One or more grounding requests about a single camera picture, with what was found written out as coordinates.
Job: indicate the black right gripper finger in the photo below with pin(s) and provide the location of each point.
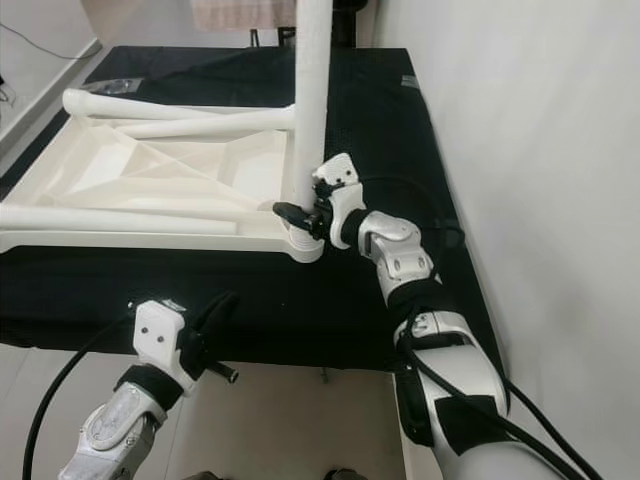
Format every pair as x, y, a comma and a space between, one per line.
292, 215

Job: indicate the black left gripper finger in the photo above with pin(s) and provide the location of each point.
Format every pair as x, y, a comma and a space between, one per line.
215, 315

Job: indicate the white plastic table top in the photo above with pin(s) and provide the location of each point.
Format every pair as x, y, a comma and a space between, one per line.
200, 165

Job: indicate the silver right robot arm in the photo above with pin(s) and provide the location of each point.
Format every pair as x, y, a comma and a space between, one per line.
400, 255

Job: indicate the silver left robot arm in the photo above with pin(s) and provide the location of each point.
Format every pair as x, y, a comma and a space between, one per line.
110, 435

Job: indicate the black tablecloth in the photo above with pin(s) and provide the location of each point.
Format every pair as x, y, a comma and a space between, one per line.
80, 300

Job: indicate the grey tape piece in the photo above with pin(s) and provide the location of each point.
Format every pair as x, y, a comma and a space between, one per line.
408, 81

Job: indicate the black stool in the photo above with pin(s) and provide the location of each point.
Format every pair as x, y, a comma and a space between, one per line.
348, 20

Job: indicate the beige striped table cloth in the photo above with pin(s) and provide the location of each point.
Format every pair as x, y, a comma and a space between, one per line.
240, 12

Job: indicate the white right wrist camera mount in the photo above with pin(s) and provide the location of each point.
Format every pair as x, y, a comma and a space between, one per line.
345, 205

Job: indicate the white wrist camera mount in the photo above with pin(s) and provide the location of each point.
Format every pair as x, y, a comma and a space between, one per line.
158, 335
345, 205

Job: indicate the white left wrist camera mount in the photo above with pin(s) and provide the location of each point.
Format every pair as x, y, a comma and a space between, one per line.
158, 335

